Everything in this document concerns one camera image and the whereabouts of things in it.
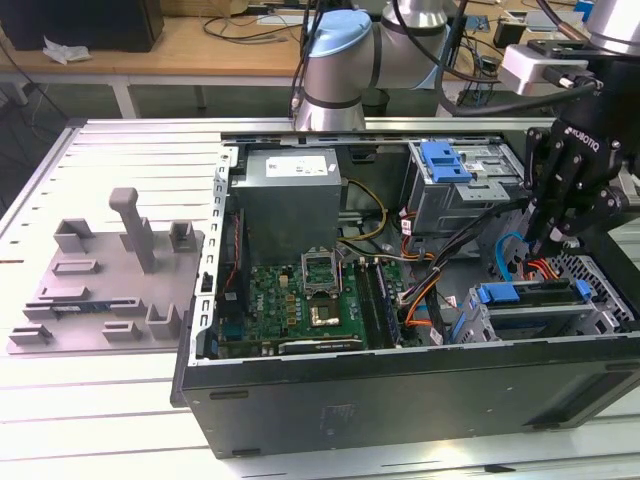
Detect black RAM slot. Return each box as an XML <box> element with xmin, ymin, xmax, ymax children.
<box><xmin>354</xmin><ymin>258</ymin><xmax>384</xmax><ymax>350</ymax></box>

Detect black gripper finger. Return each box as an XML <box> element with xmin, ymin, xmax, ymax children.
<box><xmin>540</xmin><ymin>178</ymin><xmax>631</xmax><ymax>257</ymax></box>
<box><xmin>523</xmin><ymin>126</ymin><xmax>582</xmax><ymax>256</ymax></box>

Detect black graphics card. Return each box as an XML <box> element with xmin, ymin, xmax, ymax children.
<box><xmin>277</xmin><ymin>338</ymin><xmax>364</xmax><ymax>356</ymax></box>

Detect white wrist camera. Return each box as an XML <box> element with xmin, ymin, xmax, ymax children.
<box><xmin>499</xmin><ymin>39</ymin><xmax>604</xmax><ymax>97</ymax></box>

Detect blue plastic drive carrier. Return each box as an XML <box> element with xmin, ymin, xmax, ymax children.
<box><xmin>420</xmin><ymin>141</ymin><xmax>474</xmax><ymax>184</ymax></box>

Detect gray power supply unit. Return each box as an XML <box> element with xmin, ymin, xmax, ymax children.
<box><xmin>228</xmin><ymin>148</ymin><xmax>344</xmax><ymax>266</ymax></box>

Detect orange power wire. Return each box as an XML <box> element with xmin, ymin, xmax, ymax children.
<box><xmin>522</xmin><ymin>255</ymin><xmax>572</xmax><ymax>291</ymax></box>

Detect black box on desk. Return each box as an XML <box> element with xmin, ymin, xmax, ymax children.
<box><xmin>0</xmin><ymin>0</ymin><xmax>165</xmax><ymax>54</ymax></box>

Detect brown cardboard piece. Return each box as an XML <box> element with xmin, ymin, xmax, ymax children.
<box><xmin>162</xmin><ymin>0</ymin><xmax>250</xmax><ymax>19</ymax></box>

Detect black PC case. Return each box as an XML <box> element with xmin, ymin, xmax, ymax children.
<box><xmin>169</xmin><ymin>128</ymin><xmax>640</xmax><ymax>460</ymax></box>

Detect RAM stick on rack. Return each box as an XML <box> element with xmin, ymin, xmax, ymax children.
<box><xmin>52</xmin><ymin>301</ymin><xmax>111</xmax><ymax>315</ymax></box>

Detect metal socket cover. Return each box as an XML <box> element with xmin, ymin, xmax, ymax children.
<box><xmin>299</xmin><ymin>247</ymin><xmax>344</xmax><ymax>299</ymax></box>

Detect silver drive cage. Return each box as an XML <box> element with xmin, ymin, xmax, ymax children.
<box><xmin>402</xmin><ymin>141</ymin><xmax>539</xmax><ymax>251</ymax></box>

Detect silver disk bay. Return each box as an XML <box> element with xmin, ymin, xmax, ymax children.
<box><xmin>449</xmin><ymin>282</ymin><xmax>611</xmax><ymax>346</ymax></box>

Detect blue wire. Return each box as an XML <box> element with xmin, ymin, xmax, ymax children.
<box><xmin>492</xmin><ymin>232</ymin><xmax>532</xmax><ymax>282</ymax></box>

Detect black cable bundle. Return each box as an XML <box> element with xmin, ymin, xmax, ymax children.
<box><xmin>399</xmin><ymin>197</ymin><xmax>531</xmax><ymax>324</ymax></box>

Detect green motherboard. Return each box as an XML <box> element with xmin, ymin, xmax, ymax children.
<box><xmin>217</xmin><ymin>262</ymin><xmax>404</xmax><ymax>356</ymax></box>

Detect black desk cable loop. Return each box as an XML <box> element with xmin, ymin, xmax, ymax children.
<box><xmin>202</xmin><ymin>13</ymin><xmax>301</xmax><ymax>46</ymax></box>

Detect wooden desk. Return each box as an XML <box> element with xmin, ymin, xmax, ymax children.
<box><xmin>0</xmin><ymin>0</ymin><xmax>640</xmax><ymax>121</ymax></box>

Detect yellow and black wires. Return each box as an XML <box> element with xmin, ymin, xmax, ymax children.
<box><xmin>339</xmin><ymin>178</ymin><xmax>389</xmax><ymax>244</ymax></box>

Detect orange motherboard wires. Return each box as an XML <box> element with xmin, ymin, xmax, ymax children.
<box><xmin>398</xmin><ymin>272</ymin><xmax>444</xmax><ymax>334</ymax></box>

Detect RAM stick in slot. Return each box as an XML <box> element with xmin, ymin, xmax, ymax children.
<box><xmin>374</xmin><ymin>262</ymin><xmax>404</xmax><ymax>349</ymax></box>

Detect crumpled white paper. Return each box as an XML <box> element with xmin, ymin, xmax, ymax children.
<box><xmin>42</xmin><ymin>34</ymin><xmax>94</xmax><ymax>65</ymax></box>

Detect CPU socket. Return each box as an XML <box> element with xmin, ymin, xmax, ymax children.
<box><xmin>308</xmin><ymin>302</ymin><xmax>346</xmax><ymax>331</ymax></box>

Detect gray parts rack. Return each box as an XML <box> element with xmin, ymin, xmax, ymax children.
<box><xmin>7</xmin><ymin>187</ymin><xmax>206</xmax><ymax>356</ymax></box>

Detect hard disk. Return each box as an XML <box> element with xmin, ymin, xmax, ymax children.
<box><xmin>449</xmin><ymin>277</ymin><xmax>594</xmax><ymax>345</ymax></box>

